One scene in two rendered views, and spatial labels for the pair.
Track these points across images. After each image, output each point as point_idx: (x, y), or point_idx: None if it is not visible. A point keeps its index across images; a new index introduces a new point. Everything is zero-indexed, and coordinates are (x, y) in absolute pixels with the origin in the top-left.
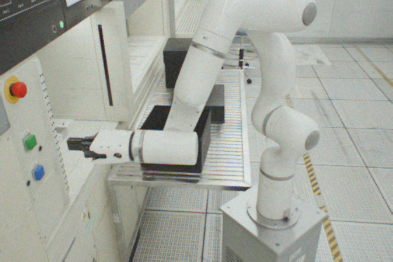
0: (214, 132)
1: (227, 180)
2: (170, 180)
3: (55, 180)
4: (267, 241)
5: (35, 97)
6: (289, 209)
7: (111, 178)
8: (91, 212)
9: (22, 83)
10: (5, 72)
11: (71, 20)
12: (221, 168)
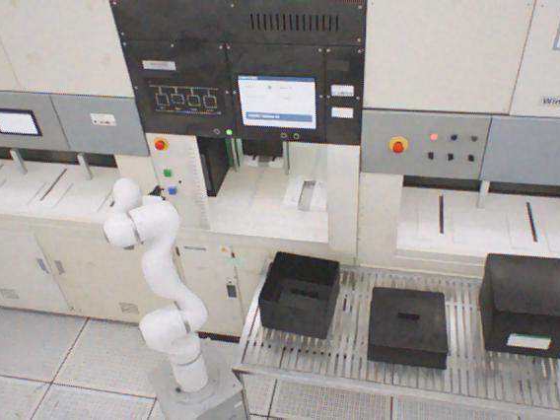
0: (343, 345)
1: (244, 347)
2: (254, 301)
3: (192, 206)
4: (159, 367)
5: (182, 156)
6: (177, 385)
7: (266, 258)
8: (237, 256)
9: (158, 143)
10: (154, 133)
11: (248, 134)
12: (266, 344)
